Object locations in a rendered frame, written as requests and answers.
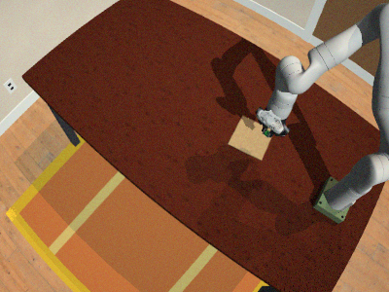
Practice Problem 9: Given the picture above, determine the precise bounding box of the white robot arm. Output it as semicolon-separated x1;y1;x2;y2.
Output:
257;3;389;211

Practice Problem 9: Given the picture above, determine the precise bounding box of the tan square mat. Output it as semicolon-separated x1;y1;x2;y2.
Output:
228;116;271;161

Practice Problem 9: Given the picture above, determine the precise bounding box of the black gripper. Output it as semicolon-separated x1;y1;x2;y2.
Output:
256;107;290;138

